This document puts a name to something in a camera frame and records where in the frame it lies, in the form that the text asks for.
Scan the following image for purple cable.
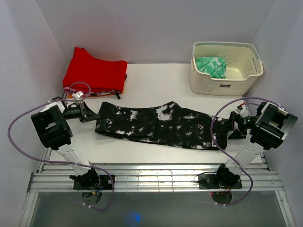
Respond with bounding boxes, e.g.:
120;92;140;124
189;96;282;206
7;81;116;211

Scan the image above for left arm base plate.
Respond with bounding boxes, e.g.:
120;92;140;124
70;175;116;191

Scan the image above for pink patterned folded trousers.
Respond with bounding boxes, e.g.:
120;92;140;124
63;87;124;98

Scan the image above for aluminium rail frame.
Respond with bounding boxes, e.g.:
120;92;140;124
18;92;296;227

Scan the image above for black white tie-dye trousers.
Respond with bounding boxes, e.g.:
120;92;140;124
95;102;228;150

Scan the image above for cream plastic laundry basket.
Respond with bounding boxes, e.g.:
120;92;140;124
189;42;264;96

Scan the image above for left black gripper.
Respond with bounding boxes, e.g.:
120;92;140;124
62;101;101;123

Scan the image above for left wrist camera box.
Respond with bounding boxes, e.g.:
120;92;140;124
72;91;84;101

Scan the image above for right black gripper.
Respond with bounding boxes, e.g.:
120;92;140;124
220;111;259;140

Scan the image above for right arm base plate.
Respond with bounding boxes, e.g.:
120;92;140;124
193;172;242;190

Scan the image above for red folded trousers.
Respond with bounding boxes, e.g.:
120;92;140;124
62;47;127;90

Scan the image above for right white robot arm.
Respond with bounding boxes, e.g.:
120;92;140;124
214;102;298;188

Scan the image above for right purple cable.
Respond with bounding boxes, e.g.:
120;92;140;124
189;96;282;206

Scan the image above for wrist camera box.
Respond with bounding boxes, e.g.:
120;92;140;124
236;103;250;117
72;91;84;101

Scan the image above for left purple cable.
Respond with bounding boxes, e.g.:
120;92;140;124
7;81;116;211

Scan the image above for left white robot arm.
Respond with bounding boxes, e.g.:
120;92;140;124
31;96;100;189

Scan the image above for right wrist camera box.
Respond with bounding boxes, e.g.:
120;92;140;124
236;103;250;117

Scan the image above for green white tie-dye trousers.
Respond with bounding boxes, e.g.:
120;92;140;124
196;57;228;79

